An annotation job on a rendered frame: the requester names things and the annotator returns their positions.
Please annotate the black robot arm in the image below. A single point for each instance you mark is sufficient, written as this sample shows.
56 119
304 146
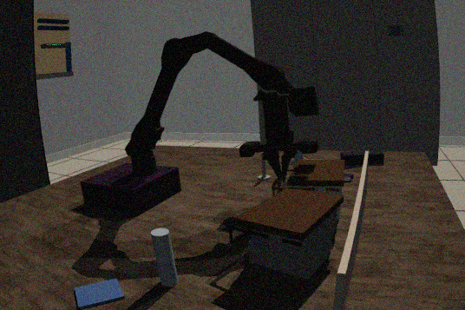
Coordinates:
175 55

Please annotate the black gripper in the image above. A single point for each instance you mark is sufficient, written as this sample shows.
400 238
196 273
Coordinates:
278 136

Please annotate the blue flat rectangular block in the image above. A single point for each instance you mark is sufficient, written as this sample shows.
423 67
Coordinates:
98 293

